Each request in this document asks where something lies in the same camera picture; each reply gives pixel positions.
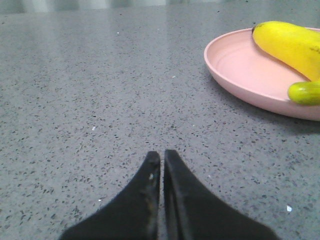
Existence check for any yellow banana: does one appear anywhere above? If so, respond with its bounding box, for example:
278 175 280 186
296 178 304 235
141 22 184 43
251 21 320 106

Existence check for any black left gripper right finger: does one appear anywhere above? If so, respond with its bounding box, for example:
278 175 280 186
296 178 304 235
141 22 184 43
164 149 278 240

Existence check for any pink plate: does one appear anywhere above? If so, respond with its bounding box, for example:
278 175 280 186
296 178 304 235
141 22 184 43
203 28 320 121

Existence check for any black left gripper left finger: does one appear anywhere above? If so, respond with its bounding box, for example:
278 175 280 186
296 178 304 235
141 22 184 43
60 151 161 240

